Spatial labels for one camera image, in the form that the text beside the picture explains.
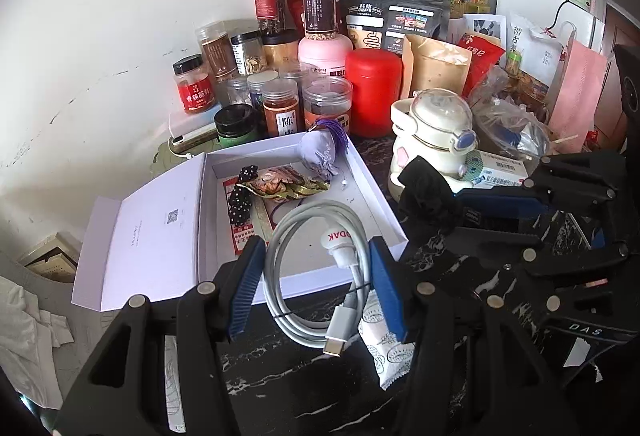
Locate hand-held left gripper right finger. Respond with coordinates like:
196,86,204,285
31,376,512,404
367,236,581,436

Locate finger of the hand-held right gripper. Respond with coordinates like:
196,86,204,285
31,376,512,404
452,151,626,219
445,228,631,279

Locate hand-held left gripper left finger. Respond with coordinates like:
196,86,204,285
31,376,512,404
52,236,268,436

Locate red silver snack packet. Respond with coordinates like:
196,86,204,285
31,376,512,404
222,176,281,257

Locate white charging cable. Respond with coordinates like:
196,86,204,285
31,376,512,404
262,200,376,359

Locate black fabric bow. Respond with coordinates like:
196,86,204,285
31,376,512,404
397,156,458,237

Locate white gift box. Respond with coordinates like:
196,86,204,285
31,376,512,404
71,131,410,313

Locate purple drawstring pouch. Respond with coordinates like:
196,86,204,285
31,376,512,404
299,118,351,187

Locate white medicine box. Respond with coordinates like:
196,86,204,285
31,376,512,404
467,150,531,191

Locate white patterned snack packet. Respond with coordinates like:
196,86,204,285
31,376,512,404
357,288,418,392

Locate black beaded hair clip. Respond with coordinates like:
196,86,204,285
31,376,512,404
227,166,258,229

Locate clear plastic bag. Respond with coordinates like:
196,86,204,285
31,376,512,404
470,66,551,161

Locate white cartoon dog water bottle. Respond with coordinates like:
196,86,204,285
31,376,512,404
387,88,476,204

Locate brown striped hair clip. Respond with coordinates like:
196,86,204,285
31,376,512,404
250,167,306,197

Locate gold leaf hair clip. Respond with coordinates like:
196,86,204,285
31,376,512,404
235,168,331,203

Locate white leaf print paper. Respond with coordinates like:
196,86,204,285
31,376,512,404
161,335,187,434

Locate pink paper bag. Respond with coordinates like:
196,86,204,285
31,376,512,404
545,38,608,151

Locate red snack bag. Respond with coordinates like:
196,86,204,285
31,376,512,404
460,32,506,96

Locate kraft paper pouch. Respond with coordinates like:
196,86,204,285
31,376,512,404
400,34,473,99

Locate white paper bag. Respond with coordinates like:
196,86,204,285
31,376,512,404
502,13,566,86

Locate white power bank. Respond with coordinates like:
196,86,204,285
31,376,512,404
168,118,221,154

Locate dark green lidded jar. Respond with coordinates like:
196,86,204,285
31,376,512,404
214,104,258,147

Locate red plastic canister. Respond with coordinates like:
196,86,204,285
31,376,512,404
345,48,403,138

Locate black and white printed card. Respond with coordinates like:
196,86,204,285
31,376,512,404
462,13,507,41

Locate orange spice jar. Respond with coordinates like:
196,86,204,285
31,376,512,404
261,80,300,137

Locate wide clear plastic jar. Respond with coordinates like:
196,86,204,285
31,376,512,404
303,76,353,131

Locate small clear jar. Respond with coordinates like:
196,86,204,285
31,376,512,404
225,76,251,106

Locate stack of books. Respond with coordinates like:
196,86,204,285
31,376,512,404
17,231,83,284

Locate red spice jar black lid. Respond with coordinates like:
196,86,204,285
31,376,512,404
172,54,217,115

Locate clear jar blue contents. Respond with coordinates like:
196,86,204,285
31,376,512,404
247,70,280,109

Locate black stand-up pouch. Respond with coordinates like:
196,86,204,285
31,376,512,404
336,0,451,56

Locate clear jar grey lid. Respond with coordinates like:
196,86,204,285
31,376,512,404
279,62,313,91

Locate pink lidded jar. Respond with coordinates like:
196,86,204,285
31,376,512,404
298,34,353,76

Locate white cloth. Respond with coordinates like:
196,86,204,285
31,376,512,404
0,276,73,412

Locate clear jar black label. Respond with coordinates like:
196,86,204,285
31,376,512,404
230,30,264,76

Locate clear jar brown label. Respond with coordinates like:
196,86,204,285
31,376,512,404
195,22,236,81

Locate jar with brown lid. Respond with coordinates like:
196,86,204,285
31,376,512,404
261,30,301,66

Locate tall clear jar dark label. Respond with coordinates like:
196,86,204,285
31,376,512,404
301,0,337,41

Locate tall clear jar red label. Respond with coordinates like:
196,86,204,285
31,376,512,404
252,0,286,36

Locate black power cable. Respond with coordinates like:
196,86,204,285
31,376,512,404
545,0,593,34

